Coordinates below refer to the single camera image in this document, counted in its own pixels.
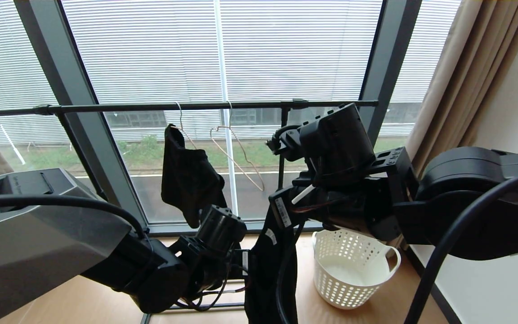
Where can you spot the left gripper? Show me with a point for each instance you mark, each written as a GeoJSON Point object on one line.
{"type": "Point", "coordinates": [223, 265]}

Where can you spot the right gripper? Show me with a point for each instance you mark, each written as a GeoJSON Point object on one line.
{"type": "Point", "coordinates": [353, 207]}

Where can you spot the black short-sleeved shirt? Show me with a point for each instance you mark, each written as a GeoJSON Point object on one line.
{"type": "Point", "coordinates": [263, 279]}

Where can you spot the black shorts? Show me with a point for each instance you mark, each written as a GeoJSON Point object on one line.
{"type": "Point", "coordinates": [187, 180]}

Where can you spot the pink clothes hanger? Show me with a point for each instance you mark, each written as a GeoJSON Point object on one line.
{"type": "Point", "coordinates": [180, 123]}
{"type": "Point", "coordinates": [230, 117]}

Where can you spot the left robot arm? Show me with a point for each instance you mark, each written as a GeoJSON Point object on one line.
{"type": "Point", "coordinates": [38, 252]}

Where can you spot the white laundry basket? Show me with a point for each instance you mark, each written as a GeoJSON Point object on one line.
{"type": "Point", "coordinates": [353, 270]}

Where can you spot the black clothes rack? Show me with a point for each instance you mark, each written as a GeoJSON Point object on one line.
{"type": "Point", "coordinates": [106, 108]}

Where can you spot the window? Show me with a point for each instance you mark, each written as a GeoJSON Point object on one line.
{"type": "Point", "coordinates": [151, 45]}

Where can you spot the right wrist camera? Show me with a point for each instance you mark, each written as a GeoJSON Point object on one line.
{"type": "Point", "coordinates": [286, 144]}

